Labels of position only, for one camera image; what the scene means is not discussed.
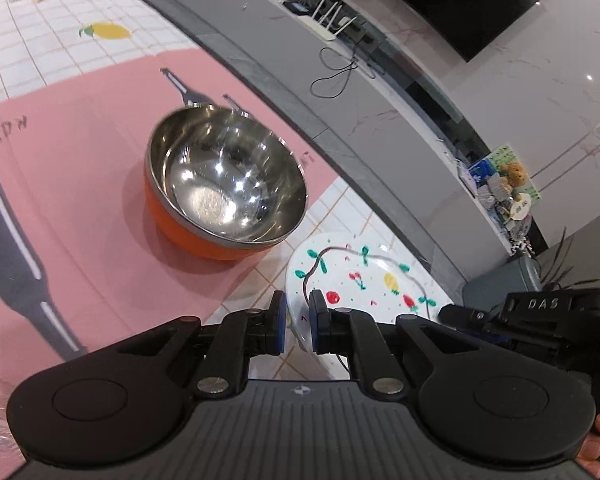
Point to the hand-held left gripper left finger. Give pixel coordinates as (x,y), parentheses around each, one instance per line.
(278,321)

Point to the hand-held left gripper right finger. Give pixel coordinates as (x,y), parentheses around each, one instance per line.
(314,321)

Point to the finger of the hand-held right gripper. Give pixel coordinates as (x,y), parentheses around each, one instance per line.
(467,316)

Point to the grey trash bin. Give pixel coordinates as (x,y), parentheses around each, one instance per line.
(510,280)

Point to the long-leaf potted plant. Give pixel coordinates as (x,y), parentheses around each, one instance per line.
(560,260)

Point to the round white tag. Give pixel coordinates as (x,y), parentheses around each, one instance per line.
(519,207)

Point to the blue box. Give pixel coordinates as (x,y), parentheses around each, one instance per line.
(480,175)

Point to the brown teddy bear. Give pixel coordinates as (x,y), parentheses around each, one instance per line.
(514,174)

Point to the orange steel bowl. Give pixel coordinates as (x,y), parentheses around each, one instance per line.
(220,170)

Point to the grey marble tv cabinet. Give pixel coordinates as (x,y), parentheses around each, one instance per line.
(380,125)

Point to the pink and white printed tablecloth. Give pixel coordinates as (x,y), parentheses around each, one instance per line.
(80,135)

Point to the white router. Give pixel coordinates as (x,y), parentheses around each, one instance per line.
(325,25)

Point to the black television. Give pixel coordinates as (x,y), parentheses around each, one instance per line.
(455,0)

